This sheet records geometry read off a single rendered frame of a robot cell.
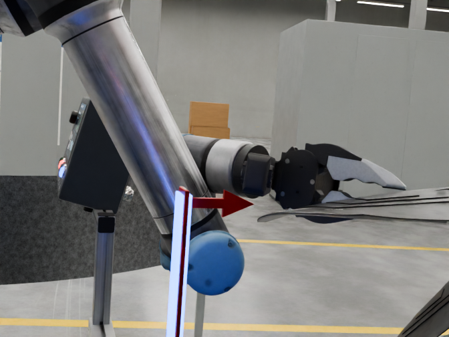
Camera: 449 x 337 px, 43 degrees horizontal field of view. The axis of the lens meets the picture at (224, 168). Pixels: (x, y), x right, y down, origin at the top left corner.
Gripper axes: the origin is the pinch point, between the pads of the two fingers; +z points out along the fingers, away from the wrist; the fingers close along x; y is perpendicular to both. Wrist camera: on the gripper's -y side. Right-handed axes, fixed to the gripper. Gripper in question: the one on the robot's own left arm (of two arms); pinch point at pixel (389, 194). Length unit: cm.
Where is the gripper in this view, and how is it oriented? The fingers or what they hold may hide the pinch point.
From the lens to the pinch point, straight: 64.1
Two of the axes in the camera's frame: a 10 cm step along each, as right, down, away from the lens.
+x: -1.4, 9.9, 0.3
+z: 8.0, 1.3, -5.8
